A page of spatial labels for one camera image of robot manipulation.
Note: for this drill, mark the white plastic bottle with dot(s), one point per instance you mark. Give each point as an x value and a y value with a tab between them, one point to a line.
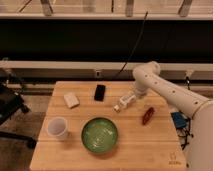
124	102

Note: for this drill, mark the green ceramic bowl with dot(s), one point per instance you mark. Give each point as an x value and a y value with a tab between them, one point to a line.
99	135

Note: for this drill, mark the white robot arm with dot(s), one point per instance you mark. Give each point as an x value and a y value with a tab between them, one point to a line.
199	108

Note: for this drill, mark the black rectangular phone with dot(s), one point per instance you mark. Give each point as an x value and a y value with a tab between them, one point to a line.
100	93

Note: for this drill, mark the white rectangular block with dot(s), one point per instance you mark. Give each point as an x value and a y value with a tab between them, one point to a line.
71	100

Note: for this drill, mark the red brown oblong object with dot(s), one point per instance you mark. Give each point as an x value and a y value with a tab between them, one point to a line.
147	116

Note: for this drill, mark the translucent plastic cup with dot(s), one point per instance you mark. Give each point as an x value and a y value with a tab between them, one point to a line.
57	127

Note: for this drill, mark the blue box on floor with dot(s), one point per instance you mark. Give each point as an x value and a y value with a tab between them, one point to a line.
179	120

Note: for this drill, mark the black chair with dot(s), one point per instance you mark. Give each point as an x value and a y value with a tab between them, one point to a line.
10	102

